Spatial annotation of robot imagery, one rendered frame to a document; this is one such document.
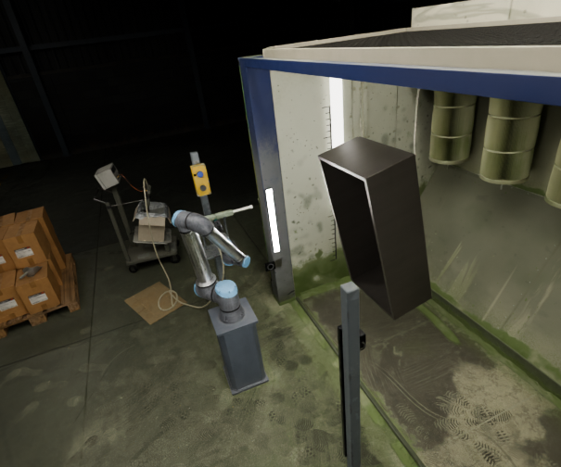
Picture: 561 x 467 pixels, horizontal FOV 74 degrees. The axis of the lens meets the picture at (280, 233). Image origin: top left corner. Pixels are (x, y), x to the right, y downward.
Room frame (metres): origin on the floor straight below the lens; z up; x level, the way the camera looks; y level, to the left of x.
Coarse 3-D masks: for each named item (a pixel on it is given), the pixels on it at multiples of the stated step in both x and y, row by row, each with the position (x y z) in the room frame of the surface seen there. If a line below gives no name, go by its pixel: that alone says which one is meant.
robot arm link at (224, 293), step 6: (222, 282) 2.17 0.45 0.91; (228, 282) 2.16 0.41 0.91; (216, 288) 2.10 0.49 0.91; (222, 288) 2.10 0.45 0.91; (228, 288) 2.09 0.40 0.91; (234, 288) 2.10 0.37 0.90; (210, 294) 2.12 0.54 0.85; (216, 294) 2.10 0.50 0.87; (222, 294) 2.06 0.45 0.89; (228, 294) 2.06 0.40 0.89; (234, 294) 2.08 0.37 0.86; (216, 300) 2.09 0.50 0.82; (222, 300) 2.06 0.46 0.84; (228, 300) 2.05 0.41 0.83; (234, 300) 2.07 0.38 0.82; (222, 306) 2.06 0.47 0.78; (228, 306) 2.05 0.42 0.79; (234, 306) 2.06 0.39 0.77
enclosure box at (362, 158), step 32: (320, 160) 2.52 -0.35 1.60; (352, 160) 2.27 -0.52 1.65; (384, 160) 2.13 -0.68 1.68; (352, 192) 2.63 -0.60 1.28; (384, 192) 2.02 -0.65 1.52; (416, 192) 2.10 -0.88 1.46; (352, 224) 2.63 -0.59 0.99; (384, 224) 2.02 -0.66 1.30; (416, 224) 2.10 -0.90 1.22; (352, 256) 2.62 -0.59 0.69; (384, 256) 2.02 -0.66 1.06; (416, 256) 2.10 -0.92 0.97; (384, 288) 2.39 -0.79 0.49; (416, 288) 2.11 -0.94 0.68
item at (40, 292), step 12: (36, 264) 3.51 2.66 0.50; (48, 264) 3.54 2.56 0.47; (36, 276) 3.26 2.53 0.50; (48, 276) 3.29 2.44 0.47; (24, 288) 3.13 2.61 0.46; (36, 288) 3.17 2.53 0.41; (48, 288) 3.21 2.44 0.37; (24, 300) 3.11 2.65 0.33; (36, 300) 3.15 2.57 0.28; (48, 300) 3.19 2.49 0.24; (60, 300) 3.29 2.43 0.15; (36, 312) 3.13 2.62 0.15
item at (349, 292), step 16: (352, 288) 1.00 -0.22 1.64; (352, 304) 0.99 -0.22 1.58; (352, 320) 0.99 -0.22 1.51; (352, 336) 0.99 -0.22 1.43; (352, 352) 0.99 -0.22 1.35; (352, 368) 0.99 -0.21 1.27; (352, 384) 0.99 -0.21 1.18; (352, 400) 0.99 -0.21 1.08; (352, 416) 0.98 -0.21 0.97; (352, 432) 0.98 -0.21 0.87; (352, 448) 0.98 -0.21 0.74; (352, 464) 0.98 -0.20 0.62
